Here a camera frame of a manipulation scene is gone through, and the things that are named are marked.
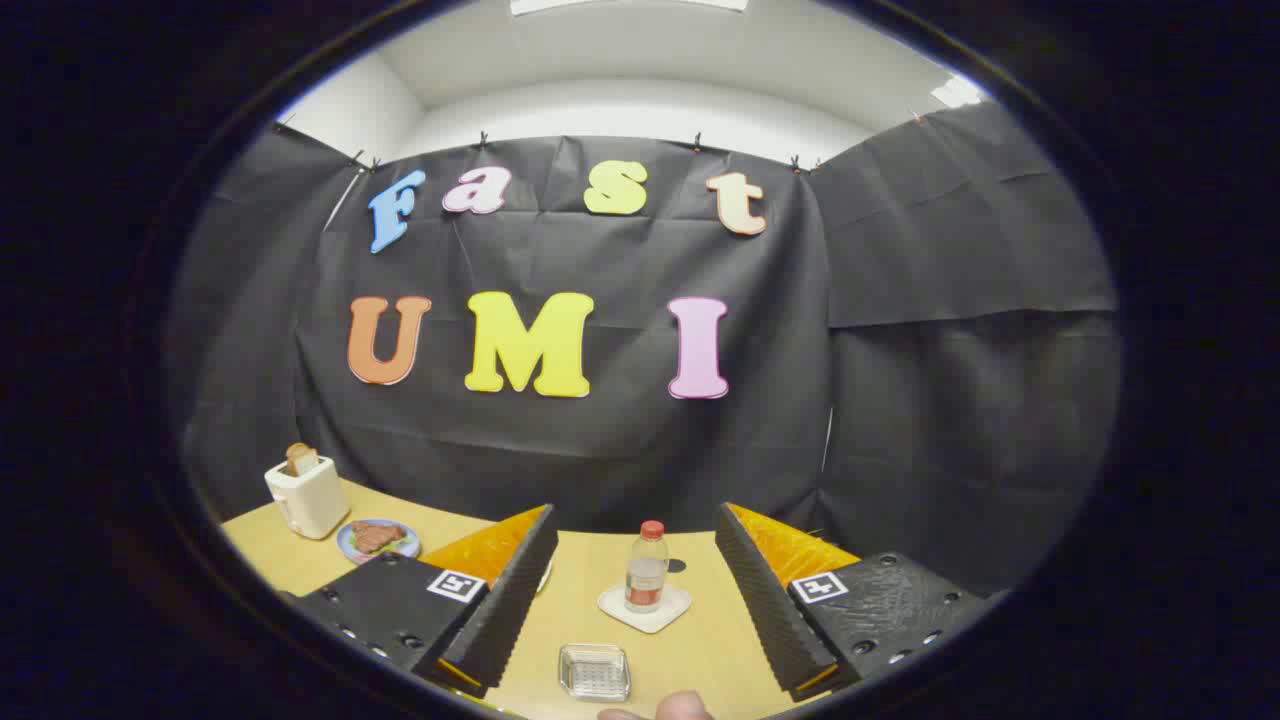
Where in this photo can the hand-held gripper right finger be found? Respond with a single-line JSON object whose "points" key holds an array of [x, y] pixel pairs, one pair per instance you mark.
{"points": [[770, 620]]}

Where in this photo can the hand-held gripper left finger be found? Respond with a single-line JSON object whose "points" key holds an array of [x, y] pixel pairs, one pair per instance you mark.
{"points": [[510, 610]]}

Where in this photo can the white square coaster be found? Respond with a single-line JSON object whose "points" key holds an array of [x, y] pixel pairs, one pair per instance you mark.
{"points": [[672, 612]]}

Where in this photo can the clear red-capped water bottle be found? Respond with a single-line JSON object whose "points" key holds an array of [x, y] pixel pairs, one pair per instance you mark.
{"points": [[646, 575]]}

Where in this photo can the cooked steak piece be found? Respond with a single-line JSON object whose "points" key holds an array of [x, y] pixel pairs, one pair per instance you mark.
{"points": [[375, 537]]}

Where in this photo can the small blue plate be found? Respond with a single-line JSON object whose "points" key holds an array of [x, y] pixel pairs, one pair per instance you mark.
{"points": [[346, 545]]}

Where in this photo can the cream toaster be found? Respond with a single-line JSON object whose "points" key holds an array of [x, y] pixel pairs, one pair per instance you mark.
{"points": [[310, 500]]}

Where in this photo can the toasted bread slice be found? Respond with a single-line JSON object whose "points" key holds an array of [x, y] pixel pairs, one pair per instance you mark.
{"points": [[300, 460]]}

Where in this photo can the ceiling light panel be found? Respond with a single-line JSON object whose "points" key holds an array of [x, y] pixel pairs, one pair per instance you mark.
{"points": [[957, 92], [630, 5]]}

